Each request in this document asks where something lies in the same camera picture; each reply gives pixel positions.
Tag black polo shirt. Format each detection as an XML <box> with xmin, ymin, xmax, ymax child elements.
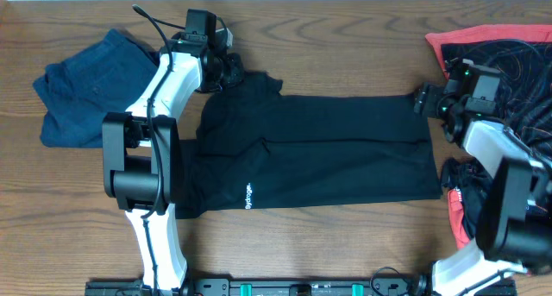
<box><xmin>176</xmin><ymin>72</ymin><xmax>441</xmax><ymax>219</ymax></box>

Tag red and black patterned garment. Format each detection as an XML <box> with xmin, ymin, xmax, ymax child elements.
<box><xmin>424</xmin><ymin>23</ymin><xmax>552</xmax><ymax>250</ymax></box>

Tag folded navy blue shorts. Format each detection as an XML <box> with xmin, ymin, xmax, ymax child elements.
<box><xmin>33</xmin><ymin>29</ymin><xmax>159</xmax><ymax>148</ymax></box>

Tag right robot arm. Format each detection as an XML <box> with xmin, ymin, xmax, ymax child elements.
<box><xmin>406</xmin><ymin>59</ymin><xmax>551</xmax><ymax>295</ymax></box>

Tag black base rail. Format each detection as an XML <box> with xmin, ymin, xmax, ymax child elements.
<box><xmin>84</xmin><ymin>268</ymin><xmax>518</xmax><ymax>296</ymax></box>

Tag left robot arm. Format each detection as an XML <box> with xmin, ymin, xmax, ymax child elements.
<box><xmin>85</xmin><ymin>9</ymin><xmax>243</xmax><ymax>295</ymax></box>

